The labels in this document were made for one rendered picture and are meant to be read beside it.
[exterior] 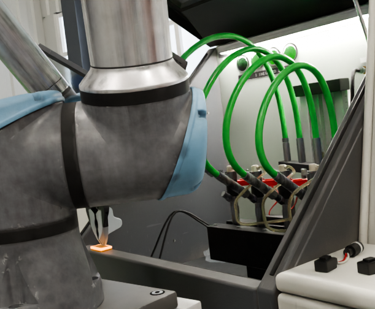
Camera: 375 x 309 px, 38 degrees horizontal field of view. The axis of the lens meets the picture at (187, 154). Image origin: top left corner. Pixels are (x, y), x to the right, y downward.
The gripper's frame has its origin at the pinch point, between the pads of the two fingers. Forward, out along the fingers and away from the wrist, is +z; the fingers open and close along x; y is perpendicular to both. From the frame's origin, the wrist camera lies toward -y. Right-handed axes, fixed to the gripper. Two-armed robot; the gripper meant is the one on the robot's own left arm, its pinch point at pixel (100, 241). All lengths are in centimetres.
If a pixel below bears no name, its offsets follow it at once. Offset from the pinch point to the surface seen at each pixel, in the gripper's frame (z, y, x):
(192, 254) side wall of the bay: 12.5, 33.8, 9.0
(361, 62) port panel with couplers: -35, 52, -41
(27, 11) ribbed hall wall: -228, 287, 680
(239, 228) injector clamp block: -0.9, 19.7, -27.6
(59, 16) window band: -209, 313, 630
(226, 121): -24.8, 9.3, -38.6
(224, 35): -45, 26, -23
